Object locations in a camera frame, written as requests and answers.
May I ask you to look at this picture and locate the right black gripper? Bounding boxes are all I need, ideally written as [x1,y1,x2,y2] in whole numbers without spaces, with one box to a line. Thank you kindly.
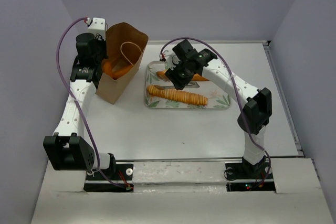
[165,59,195,91]

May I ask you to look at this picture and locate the fake ridged spiral bread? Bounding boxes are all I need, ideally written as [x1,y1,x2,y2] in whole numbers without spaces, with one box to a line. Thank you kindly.
[146,85,208,106]

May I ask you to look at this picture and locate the fake baguette bread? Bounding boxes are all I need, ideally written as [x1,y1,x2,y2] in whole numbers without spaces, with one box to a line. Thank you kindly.
[156,70,208,81]

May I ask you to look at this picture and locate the brown paper bag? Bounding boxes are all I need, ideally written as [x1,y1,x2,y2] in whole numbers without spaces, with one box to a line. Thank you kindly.
[96,22,149,104]

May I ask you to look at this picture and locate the metal kitchen tongs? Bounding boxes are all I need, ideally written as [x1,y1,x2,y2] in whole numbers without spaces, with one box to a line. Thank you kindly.
[154,82,200,90]

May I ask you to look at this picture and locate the fake orange bread roll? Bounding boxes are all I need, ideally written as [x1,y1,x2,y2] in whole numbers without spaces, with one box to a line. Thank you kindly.
[102,60,114,77]

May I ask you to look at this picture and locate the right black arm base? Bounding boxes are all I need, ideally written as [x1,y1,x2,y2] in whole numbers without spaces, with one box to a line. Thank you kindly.
[223,162,276,192]

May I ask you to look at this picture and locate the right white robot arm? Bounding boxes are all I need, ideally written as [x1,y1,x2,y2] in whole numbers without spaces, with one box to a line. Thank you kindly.
[159,37,272,178]

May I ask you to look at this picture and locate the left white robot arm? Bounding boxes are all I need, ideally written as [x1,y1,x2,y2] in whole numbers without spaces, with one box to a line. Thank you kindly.
[43,17,116,179]

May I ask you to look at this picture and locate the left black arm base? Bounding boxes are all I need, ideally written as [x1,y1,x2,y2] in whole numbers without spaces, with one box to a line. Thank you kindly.
[83,163,134,193]

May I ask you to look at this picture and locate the fake orange bread wedge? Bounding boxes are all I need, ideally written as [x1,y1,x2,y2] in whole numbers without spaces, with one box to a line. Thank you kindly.
[112,65,133,80]

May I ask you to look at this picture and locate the floral leaf pattern tray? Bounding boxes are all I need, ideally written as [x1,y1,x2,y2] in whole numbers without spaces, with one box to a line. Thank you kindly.
[145,61,231,109]

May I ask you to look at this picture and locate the white foreground cover board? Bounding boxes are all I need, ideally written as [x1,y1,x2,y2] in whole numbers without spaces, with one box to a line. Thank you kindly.
[32,158,335,223]

